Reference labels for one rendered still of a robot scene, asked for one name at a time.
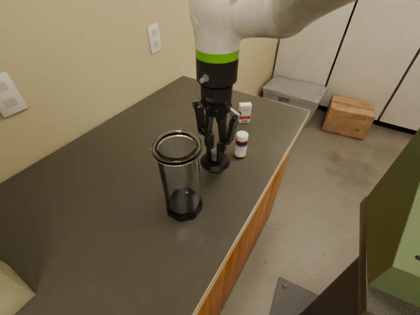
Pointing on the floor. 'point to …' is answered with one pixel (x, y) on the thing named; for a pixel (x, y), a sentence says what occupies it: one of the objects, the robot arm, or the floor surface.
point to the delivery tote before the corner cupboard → (295, 93)
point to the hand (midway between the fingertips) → (215, 148)
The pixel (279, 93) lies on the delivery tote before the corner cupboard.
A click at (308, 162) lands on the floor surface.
